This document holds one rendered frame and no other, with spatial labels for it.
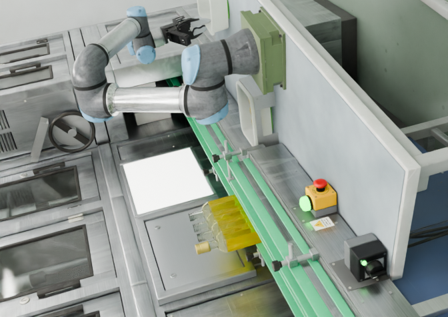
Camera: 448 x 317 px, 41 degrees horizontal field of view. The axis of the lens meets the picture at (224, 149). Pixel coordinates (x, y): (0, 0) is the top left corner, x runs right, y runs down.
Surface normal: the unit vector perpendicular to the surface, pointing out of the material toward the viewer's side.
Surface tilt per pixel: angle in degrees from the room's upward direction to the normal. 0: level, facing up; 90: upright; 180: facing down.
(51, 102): 90
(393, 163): 0
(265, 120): 90
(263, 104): 90
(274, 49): 90
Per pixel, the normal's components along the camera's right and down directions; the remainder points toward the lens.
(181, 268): -0.12, -0.85
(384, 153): -0.95, 0.25
